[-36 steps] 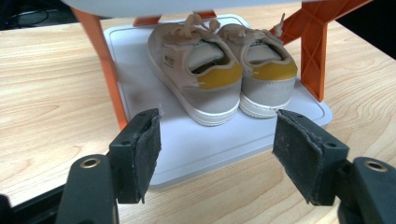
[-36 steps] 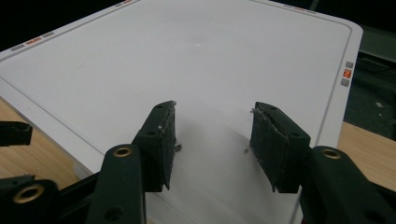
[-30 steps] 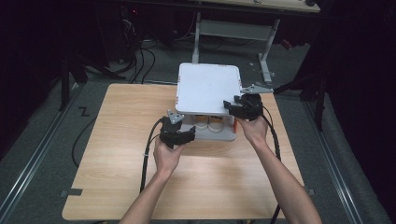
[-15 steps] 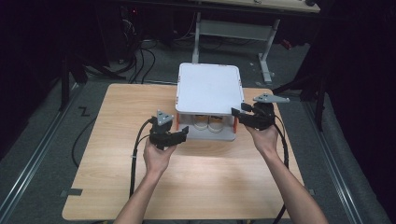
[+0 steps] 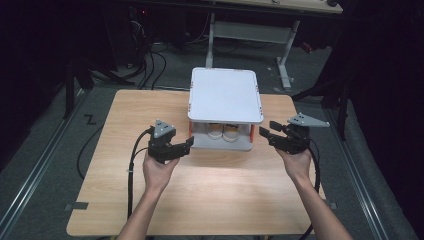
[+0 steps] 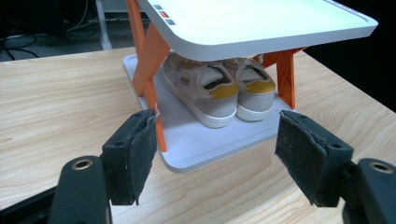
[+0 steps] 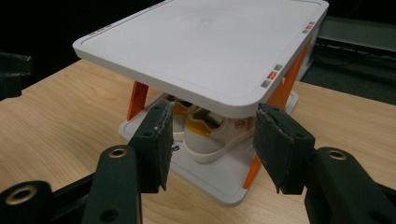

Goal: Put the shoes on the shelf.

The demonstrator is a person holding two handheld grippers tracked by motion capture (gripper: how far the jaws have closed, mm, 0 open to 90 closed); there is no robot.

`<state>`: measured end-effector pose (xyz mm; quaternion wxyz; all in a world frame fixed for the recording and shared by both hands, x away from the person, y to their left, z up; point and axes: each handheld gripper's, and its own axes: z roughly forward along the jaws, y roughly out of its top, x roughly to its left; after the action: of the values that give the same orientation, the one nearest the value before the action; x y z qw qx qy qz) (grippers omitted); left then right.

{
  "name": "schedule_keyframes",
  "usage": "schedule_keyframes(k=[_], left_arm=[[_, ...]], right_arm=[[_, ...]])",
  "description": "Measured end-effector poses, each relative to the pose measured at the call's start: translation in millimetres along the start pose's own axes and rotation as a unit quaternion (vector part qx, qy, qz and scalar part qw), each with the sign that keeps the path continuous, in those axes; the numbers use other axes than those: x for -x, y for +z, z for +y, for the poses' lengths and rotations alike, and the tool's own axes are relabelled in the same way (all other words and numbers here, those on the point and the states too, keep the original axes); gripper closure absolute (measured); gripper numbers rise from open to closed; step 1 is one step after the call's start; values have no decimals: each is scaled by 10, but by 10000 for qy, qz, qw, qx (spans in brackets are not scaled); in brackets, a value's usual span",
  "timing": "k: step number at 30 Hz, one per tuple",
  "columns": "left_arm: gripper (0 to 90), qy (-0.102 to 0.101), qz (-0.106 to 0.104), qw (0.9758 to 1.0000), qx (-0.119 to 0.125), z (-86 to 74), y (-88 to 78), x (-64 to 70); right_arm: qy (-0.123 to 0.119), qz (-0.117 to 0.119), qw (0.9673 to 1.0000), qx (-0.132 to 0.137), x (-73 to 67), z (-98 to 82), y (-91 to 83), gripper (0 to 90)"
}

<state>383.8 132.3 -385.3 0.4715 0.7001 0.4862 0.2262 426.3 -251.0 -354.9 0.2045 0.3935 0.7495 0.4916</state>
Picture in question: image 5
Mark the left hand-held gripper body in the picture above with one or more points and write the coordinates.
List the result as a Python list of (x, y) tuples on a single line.
[(161, 146)]

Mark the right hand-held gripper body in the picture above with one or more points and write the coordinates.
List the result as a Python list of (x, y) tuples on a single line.
[(295, 140)]

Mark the white and grey sneaker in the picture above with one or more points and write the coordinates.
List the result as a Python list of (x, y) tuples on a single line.
[(230, 132), (215, 131)]

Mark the white two-tier shoe rack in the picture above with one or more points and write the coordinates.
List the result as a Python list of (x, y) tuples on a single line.
[(225, 96)]

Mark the person's right hand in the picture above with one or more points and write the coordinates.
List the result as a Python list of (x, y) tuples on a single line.
[(296, 165)]

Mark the person's left hand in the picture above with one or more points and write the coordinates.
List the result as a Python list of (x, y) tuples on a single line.
[(160, 173)]

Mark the black metal stand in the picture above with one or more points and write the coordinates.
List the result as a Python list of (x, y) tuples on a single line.
[(341, 106), (70, 90)]

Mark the grey tape strip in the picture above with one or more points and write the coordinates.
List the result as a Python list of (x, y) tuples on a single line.
[(76, 206), (333, 205)]

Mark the small red object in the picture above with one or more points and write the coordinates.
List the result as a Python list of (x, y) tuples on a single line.
[(306, 47)]

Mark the desk with white metal legs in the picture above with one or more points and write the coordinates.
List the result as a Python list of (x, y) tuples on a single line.
[(253, 31)]

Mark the metal floor rail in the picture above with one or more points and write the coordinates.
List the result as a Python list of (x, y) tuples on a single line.
[(36, 170), (356, 176)]

